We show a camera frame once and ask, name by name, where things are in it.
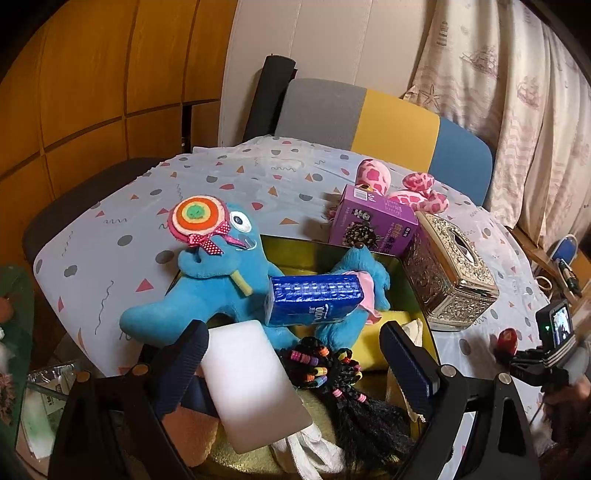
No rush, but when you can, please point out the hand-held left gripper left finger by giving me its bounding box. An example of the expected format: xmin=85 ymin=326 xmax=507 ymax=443
xmin=54 ymin=320 xmax=209 ymax=480

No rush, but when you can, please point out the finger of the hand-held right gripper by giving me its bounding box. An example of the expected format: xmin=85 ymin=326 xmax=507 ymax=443
xmin=508 ymin=350 xmax=539 ymax=374

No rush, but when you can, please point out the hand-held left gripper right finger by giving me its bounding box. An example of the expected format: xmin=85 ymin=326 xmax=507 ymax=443
xmin=379 ymin=322 xmax=539 ymax=480

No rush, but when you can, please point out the small red toy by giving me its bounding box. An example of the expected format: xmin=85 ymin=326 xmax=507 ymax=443
xmin=494 ymin=327 xmax=520 ymax=358

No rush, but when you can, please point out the yellow sponge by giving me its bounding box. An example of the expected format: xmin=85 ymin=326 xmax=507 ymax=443
xmin=295 ymin=309 xmax=423 ymax=372

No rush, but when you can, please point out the pink towel with blue band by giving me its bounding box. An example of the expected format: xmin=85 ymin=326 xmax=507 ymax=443
xmin=168 ymin=374 xmax=220 ymax=467

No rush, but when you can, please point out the black braided hair piece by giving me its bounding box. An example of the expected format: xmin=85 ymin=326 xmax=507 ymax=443
xmin=277 ymin=336 xmax=416 ymax=462

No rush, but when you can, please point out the white sponge block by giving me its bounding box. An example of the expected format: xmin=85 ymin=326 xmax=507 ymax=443
xmin=198 ymin=319 xmax=312 ymax=454

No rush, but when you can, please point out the blue monster plush toy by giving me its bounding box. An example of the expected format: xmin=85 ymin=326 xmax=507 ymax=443
xmin=120 ymin=196 xmax=301 ymax=347

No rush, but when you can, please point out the blue teddy bear pink dress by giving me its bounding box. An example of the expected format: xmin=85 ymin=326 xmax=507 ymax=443
xmin=314 ymin=244 xmax=392 ymax=352

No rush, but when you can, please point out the blue tissue pack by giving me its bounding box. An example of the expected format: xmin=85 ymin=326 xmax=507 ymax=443
xmin=265 ymin=272 xmax=365 ymax=327

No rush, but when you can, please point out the white knit glove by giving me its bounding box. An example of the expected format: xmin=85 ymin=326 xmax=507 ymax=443
xmin=272 ymin=422 xmax=347 ymax=478

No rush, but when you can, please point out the gold tin tray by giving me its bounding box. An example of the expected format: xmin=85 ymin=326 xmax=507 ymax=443
xmin=164 ymin=234 xmax=439 ymax=480

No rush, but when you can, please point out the black hair tool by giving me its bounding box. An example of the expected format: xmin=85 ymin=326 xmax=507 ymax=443
xmin=556 ymin=258 xmax=583 ymax=296

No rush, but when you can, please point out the ornate silver tissue box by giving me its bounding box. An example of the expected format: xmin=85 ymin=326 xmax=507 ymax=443
xmin=402 ymin=211 xmax=500 ymax=332

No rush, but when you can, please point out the blue folding stool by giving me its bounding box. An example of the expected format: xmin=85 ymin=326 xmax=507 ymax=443
xmin=549 ymin=234 xmax=580 ymax=266

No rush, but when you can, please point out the wooden side desk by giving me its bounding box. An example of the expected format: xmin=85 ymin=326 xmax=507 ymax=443
xmin=510 ymin=226 xmax=555 ymax=264

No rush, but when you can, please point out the clear plastic bag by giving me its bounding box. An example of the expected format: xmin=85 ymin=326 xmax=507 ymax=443
xmin=16 ymin=360 xmax=88 ymax=462

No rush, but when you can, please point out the purple cardboard box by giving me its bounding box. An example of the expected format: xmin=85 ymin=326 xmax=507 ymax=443
xmin=329 ymin=185 xmax=419 ymax=257

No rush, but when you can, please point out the green bag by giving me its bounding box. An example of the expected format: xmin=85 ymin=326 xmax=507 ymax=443
xmin=0 ymin=263 xmax=35 ymax=439

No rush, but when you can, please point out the dark grey chair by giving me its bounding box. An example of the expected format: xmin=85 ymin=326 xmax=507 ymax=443
xmin=23 ymin=157 xmax=167 ymax=264

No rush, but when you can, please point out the pink spotted plush toy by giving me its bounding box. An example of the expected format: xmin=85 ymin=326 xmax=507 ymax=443
xmin=329 ymin=158 xmax=451 ymax=220

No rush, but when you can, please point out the grey yellow blue chair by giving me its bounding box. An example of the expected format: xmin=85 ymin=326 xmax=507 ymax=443
xmin=274 ymin=78 xmax=494 ymax=206

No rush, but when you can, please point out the ship print curtain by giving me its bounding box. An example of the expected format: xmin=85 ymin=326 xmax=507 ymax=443
xmin=406 ymin=0 xmax=591 ymax=250

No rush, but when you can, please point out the black rolled mat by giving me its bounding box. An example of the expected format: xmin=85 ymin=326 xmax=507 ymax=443
xmin=242 ymin=55 xmax=297 ymax=141

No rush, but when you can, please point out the wooden wardrobe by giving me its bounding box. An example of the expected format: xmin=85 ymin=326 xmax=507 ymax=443
xmin=0 ymin=0 xmax=238 ymax=259

